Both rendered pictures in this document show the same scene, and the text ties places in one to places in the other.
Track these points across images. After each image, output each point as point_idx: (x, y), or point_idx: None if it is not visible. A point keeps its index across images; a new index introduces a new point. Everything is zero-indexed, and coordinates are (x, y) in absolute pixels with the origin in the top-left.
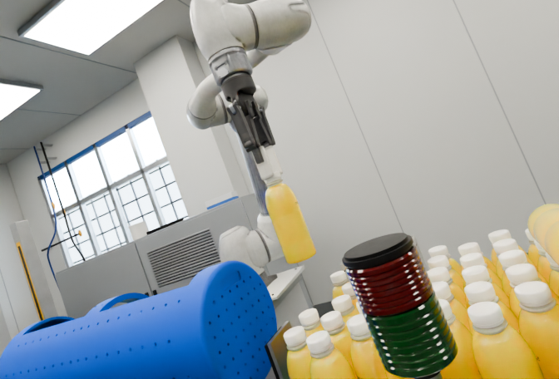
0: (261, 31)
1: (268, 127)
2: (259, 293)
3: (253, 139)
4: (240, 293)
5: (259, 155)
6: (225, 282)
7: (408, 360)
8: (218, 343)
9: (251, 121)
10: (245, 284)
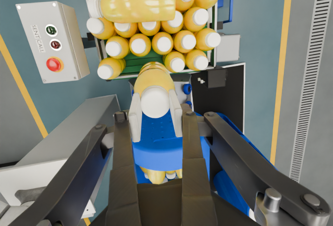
0: None
1: (86, 152)
2: None
3: (210, 117)
4: (161, 134)
5: (188, 108)
6: (173, 141)
7: None
8: None
9: (197, 151)
10: (151, 137)
